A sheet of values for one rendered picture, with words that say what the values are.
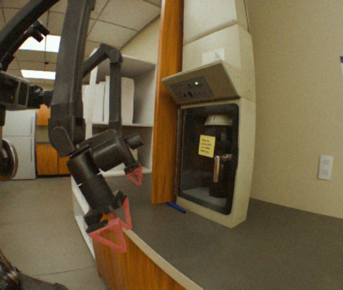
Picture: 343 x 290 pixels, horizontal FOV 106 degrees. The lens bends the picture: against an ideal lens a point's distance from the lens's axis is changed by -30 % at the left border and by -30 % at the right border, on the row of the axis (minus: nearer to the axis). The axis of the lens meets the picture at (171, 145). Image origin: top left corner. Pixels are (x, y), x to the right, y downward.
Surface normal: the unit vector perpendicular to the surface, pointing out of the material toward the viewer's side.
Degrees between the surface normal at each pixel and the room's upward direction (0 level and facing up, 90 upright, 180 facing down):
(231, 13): 90
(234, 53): 90
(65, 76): 90
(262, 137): 90
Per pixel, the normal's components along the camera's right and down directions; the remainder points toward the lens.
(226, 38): -0.79, 0.00
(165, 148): 0.61, 0.07
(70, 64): 0.15, 0.05
